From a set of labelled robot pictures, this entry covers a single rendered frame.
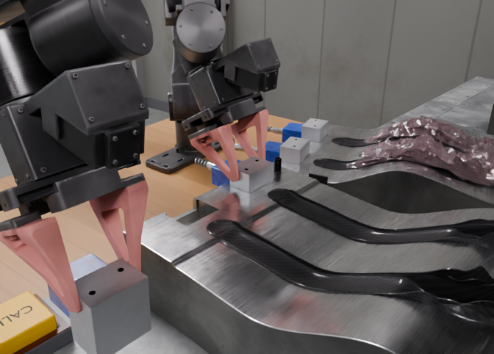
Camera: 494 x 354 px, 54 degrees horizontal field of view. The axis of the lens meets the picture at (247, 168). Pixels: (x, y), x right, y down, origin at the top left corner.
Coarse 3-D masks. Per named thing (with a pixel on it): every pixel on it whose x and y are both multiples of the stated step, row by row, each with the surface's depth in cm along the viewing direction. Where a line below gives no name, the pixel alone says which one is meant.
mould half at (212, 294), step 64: (256, 192) 63; (320, 192) 64; (192, 256) 51; (320, 256) 52; (384, 256) 48; (448, 256) 43; (192, 320) 50; (256, 320) 43; (320, 320) 40; (384, 320) 36; (448, 320) 36
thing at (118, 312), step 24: (72, 264) 40; (96, 264) 40; (120, 264) 38; (48, 288) 39; (96, 288) 36; (120, 288) 36; (144, 288) 37; (72, 312) 36; (96, 312) 34; (120, 312) 36; (144, 312) 38; (96, 336) 35; (120, 336) 37
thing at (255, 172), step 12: (252, 156) 67; (216, 168) 67; (240, 168) 64; (252, 168) 64; (264, 168) 64; (216, 180) 68; (228, 180) 66; (240, 180) 63; (252, 180) 63; (264, 180) 65
